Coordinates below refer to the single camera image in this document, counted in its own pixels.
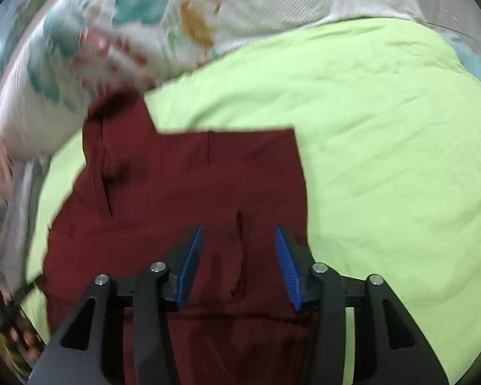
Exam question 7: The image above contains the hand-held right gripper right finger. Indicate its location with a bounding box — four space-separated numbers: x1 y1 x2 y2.
274 226 450 385

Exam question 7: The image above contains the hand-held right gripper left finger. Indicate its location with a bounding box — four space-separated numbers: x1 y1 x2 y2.
28 226 204 385

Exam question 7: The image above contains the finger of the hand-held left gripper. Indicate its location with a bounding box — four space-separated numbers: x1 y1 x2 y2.
12 273 47 303

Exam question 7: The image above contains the dark red knit sweater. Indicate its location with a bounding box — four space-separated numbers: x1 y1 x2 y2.
40 90 319 385

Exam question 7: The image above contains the grey folded towel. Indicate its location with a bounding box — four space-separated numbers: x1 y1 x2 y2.
0 156 51 289

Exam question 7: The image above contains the light green bed sheet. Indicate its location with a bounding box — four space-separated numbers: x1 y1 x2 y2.
22 18 481 385

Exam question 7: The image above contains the white floral quilt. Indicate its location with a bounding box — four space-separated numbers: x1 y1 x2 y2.
0 0 426 161

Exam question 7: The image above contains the light blue cloth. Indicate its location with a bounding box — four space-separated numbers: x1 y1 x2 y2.
441 34 481 99

